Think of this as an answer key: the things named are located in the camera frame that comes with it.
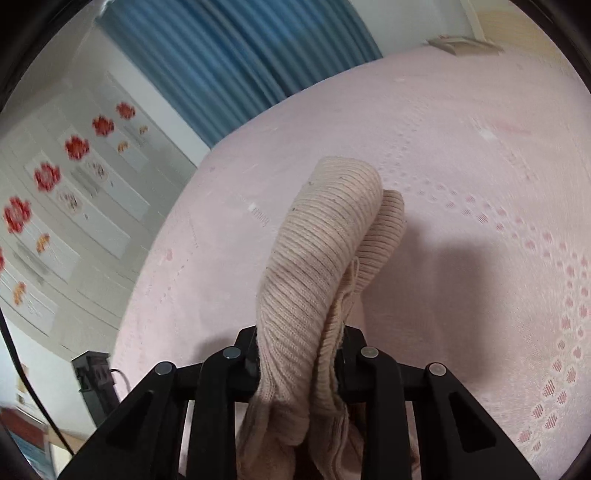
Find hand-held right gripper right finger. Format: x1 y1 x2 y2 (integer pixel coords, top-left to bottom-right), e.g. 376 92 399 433
335 325 541 480

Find cream wooden headboard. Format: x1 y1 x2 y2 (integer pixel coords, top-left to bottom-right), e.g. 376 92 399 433
462 0 559 44

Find black stand device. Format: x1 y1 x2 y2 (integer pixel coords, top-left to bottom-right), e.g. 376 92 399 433
71 351 122 428

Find blue curtain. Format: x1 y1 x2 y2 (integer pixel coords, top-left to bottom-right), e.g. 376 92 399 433
99 0 384 148

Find beige ribbed knit sweater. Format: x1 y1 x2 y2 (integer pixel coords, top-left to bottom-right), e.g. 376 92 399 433
235 156 421 480

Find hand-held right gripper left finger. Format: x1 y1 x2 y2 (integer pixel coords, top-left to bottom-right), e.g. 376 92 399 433
58 325 262 480

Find pink bed blanket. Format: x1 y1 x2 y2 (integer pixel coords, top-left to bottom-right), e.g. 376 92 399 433
111 28 591 480

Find black cable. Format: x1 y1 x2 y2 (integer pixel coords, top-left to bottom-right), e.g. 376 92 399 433
0 309 75 455

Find white wardrobe with flower decals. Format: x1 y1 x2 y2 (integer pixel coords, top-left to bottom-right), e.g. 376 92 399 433
0 69 199 337

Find beige flat box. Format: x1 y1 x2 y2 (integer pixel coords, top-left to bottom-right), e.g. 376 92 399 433
427 34 504 57

